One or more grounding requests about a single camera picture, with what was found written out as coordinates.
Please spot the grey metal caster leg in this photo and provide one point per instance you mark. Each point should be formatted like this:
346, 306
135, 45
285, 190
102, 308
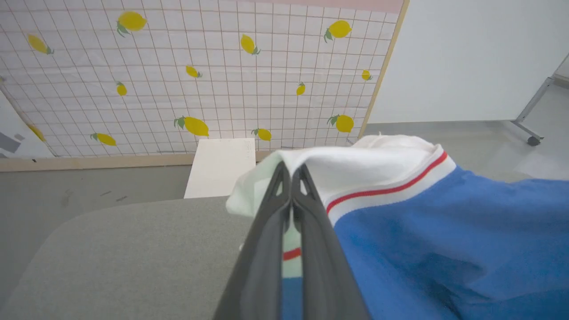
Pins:
529, 115

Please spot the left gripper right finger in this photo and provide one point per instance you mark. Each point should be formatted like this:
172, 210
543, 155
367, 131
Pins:
324, 275

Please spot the blue white red-striped garment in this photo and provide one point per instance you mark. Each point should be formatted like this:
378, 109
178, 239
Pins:
444, 244

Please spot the white partition board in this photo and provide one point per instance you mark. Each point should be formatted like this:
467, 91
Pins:
18, 138

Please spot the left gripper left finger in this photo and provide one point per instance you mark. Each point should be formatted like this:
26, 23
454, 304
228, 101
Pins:
262, 266

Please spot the grey fabric sofa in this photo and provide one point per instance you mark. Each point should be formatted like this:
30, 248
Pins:
133, 266

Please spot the white rectangular box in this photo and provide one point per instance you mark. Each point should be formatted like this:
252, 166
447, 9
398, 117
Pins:
220, 169

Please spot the lemon print partition panel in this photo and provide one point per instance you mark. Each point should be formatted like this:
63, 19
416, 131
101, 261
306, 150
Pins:
222, 89

